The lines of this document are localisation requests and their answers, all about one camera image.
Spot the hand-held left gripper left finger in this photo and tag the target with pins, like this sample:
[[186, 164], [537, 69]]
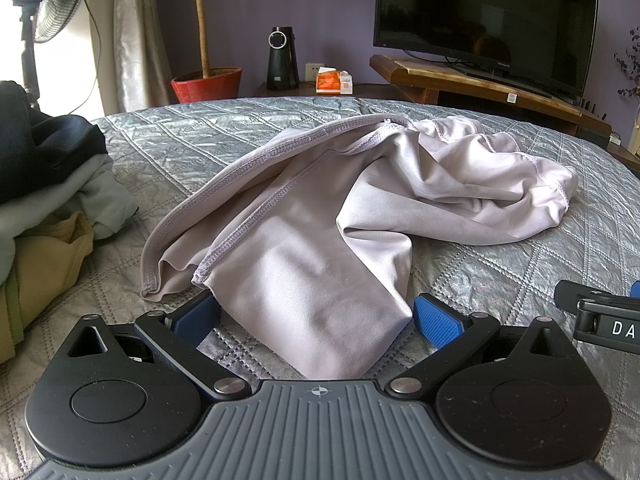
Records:
[[197, 312]]

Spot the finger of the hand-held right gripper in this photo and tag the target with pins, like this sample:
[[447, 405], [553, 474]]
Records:
[[567, 291]]

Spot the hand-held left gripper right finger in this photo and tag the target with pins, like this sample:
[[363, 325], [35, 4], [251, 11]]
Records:
[[437, 320]]

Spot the lavender garment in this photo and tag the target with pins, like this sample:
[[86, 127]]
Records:
[[310, 220]]

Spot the grey quilted bedspread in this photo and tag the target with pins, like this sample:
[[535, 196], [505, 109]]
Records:
[[500, 270]]

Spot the pale grey-green garment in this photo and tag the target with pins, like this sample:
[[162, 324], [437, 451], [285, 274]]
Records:
[[100, 200]]

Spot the khaki garment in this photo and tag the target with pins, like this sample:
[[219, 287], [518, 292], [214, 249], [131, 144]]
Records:
[[45, 280]]

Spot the navy jacket orange lining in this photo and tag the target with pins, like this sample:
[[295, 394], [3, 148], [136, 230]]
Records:
[[45, 155]]

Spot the dried purple flowers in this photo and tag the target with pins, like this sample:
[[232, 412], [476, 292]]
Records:
[[630, 65]]

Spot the wooden television stand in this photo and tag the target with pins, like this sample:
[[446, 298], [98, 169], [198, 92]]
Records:
[[450, 80]]

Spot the orange tissue box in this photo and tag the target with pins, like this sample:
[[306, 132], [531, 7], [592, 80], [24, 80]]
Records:
[[332, 82]]

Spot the black cylindrical speaker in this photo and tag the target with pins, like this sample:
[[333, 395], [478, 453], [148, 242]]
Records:
[[283, 60]]

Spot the beige curtain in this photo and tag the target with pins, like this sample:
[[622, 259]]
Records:
[[140, 35]]

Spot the green potted tree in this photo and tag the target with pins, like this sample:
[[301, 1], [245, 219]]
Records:
[[201, 20]]

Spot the black television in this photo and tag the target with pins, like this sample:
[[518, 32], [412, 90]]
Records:
[[480, 10]]

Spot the standing electric fan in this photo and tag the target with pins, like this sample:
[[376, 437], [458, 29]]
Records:
[[10, 50]]

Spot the black standing fan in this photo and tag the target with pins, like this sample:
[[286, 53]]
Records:
[[65, 5]]

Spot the white wall socket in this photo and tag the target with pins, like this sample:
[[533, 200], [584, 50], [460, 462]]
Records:
[[313, 70]]

